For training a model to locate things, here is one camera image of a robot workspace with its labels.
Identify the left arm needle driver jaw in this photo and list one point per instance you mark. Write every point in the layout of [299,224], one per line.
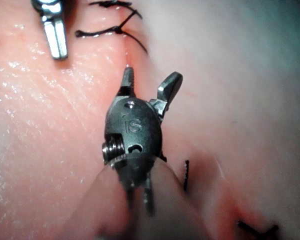
[61,40]
[50,40]

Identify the left arm needle driver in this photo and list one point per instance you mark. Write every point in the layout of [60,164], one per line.
[48,8]

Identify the right arm needle driver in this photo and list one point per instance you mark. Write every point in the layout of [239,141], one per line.
[137,130]

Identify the right arm needle driver jaw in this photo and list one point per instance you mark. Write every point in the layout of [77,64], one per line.
[170,87]
[127,82]

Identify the dark right arm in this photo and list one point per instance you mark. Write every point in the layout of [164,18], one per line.
[107,202]

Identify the black stitching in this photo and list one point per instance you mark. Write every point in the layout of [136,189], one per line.
[257,230]
[100,32]

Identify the short black thread piece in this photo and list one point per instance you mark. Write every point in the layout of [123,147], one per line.
[186,175]

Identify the tissue pad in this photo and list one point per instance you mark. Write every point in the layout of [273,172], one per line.
[52,130]

